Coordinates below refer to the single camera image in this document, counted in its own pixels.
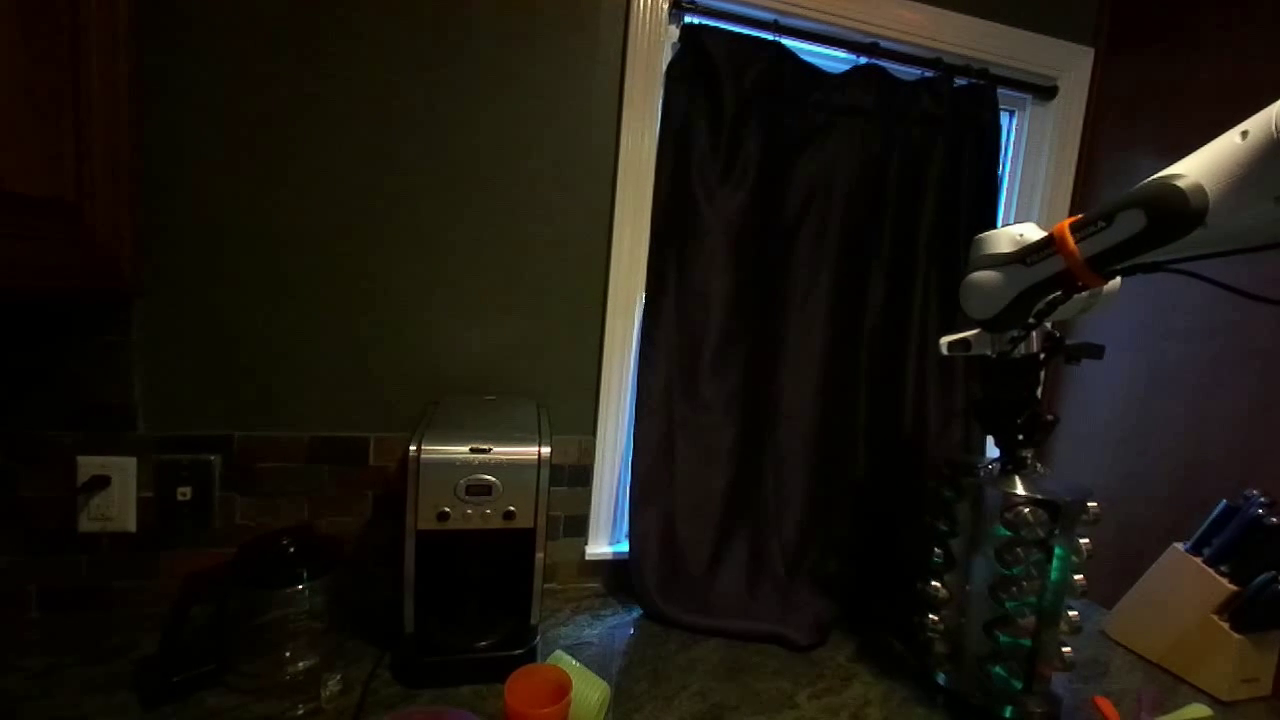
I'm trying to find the white wall outlet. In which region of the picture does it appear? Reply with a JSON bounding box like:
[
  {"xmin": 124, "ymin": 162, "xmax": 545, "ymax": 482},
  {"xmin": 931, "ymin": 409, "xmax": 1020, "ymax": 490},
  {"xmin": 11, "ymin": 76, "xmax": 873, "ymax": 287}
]
[{"xmin": 71, "ymin": 452, "xmax": 144, "ymax": 537}]

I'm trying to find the blue knife handle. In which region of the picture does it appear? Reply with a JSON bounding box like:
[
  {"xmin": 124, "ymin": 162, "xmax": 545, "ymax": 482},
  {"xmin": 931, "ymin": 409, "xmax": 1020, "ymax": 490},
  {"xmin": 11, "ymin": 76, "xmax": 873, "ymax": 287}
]
[{"xmin": 1179, "ymin": 482, "xmax": 1271, "ymax": 568}]

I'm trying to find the orange plastic cup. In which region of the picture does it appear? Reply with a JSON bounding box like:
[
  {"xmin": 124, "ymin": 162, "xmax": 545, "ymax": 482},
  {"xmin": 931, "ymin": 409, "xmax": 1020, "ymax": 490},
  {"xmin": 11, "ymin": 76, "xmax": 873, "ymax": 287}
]
[{"xmin": 502, "ymin": 658, "xmax": 576, "ymax": 720}]

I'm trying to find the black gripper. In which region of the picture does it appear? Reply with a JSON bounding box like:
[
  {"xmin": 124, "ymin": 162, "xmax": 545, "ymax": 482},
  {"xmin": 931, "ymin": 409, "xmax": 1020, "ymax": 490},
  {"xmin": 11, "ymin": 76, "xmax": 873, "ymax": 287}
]
[{"xmin": 976, "ymin": 334, "xmax": 1072, "ymax": 472}]

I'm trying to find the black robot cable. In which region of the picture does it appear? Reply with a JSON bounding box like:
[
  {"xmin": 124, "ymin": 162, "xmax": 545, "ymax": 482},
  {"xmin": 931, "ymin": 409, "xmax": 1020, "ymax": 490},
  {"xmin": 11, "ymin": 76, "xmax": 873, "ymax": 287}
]
[{"xmin": 1151, "ymin": 254, "xmax": 1280, "ymax": 311}]

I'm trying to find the glass coffee carafe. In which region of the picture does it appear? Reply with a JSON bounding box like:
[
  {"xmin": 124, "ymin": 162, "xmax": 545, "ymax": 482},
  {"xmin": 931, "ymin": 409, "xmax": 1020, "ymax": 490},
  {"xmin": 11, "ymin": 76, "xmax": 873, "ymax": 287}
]
[{"xmin": 158, "ymin": 533, "xmax": 352, "ymax": 713}]

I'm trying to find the dark window curtain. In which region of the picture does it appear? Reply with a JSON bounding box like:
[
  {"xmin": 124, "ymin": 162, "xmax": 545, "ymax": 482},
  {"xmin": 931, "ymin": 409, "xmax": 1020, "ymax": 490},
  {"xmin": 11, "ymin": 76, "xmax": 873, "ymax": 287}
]
[{"xmin": 630, "ymin": 20, "xmax": 1010, "ymax": 651}]

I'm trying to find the wooden knife block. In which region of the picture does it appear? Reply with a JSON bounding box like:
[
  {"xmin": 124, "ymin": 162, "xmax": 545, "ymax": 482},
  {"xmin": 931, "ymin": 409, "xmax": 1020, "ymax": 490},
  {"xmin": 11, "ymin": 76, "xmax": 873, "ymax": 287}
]
[{"xmin": 1102, "ymin": 541, "xmax": 1280, "ymax": 709}]

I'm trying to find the yellow-green plastic cup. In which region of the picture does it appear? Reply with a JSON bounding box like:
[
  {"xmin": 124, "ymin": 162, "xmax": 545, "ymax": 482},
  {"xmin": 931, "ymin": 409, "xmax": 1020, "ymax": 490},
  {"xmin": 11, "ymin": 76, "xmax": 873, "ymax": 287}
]
[{"xmin": 542, "ymin": 642, "xmax": 617, "ymax": 720}]

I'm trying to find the dark wall switch plate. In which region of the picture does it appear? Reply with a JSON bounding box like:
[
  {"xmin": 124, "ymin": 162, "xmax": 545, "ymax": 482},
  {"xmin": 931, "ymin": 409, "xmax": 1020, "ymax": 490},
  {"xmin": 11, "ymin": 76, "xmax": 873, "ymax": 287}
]
[{"xmin": 154, "ymin": 452, "xmax": 225, "ymax": 537}]

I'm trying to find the stainless steel coffee maker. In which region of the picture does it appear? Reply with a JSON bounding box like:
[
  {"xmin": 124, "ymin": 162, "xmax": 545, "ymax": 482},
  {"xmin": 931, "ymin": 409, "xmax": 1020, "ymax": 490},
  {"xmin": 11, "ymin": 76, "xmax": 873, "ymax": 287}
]
[{"xmin": 400, "ymin": 394, "xmax": 557, "ymax": 665}]

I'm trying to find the black knife handle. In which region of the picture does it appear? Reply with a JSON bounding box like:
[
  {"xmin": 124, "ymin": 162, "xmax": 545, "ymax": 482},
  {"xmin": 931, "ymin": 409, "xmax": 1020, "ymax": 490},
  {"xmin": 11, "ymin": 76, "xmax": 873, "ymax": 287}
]
[{"xmin": 1216, "ymin": 529, "xmax": 1280, "ymax": 638}]

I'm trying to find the white window frame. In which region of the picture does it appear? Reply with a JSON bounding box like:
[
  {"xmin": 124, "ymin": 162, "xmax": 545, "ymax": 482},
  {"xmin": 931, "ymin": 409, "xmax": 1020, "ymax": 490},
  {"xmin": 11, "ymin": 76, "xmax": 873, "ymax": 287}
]
[{"xmin": 579, "ymin": 0, "xmax": 1102, "ymax": 562}]

